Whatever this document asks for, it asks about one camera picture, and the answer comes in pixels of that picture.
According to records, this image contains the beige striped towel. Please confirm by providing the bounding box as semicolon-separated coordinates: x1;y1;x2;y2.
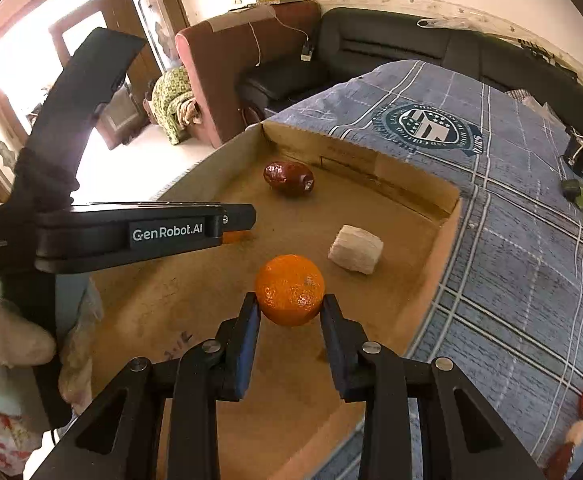
179;97;203;127

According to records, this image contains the white charger cable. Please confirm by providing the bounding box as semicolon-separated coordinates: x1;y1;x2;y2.
254;7;317;68

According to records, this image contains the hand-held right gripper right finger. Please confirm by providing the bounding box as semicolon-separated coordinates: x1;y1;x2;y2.
319;294;547;480

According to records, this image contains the black small box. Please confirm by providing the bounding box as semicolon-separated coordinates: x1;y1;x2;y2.
564;127;583;177

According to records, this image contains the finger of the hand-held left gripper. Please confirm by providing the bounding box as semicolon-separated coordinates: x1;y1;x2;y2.
220;203;258;236

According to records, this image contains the brown cardboard tray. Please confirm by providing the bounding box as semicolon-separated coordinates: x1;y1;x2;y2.
79;121;465;480

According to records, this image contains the crumpled translucent plastic bag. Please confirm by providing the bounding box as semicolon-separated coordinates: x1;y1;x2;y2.
59;280;105;413

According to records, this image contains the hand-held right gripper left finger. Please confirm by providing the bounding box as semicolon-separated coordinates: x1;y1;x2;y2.
29;292;263;480

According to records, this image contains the brown armchair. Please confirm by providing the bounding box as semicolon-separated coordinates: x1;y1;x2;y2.
175;0;322;148

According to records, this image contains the black leather sofa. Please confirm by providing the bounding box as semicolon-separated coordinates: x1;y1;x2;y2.
236;7;583;121

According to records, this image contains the orange mandarin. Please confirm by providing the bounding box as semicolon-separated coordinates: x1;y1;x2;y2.
255;254;325;327

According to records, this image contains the wooden glass door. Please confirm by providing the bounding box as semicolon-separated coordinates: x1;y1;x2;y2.
46;0;192;146

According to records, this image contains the green patterned cloth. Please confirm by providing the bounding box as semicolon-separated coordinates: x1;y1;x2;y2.
144;66;205;146

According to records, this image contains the person's left hand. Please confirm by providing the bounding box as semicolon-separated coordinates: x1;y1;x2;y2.
0;285;57;416

